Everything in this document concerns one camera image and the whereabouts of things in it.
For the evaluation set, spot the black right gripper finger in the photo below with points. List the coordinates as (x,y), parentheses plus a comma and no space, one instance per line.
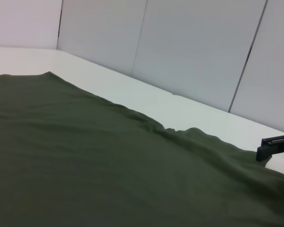
(265,151)

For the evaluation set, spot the dark green shirt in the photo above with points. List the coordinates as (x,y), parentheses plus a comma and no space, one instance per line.
(85,153)

